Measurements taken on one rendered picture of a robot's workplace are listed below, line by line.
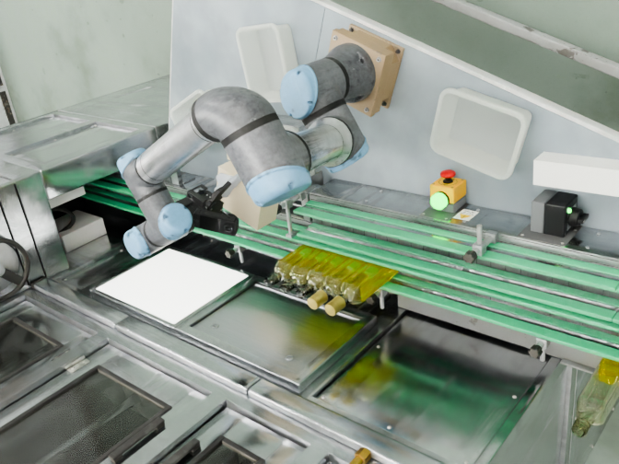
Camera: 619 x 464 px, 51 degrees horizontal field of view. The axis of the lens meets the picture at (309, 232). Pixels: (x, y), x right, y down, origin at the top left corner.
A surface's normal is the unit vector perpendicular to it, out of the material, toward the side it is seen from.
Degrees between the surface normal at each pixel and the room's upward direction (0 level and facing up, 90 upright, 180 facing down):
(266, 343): 90
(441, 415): 90
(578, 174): 0
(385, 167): 0
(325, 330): 90
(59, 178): 90
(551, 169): 0
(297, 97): 9
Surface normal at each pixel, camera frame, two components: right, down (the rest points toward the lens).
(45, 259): 0.77, 0.20
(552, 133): -0.63, 0.40
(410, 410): -0.11, -0.89
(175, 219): 0.60, -0.27
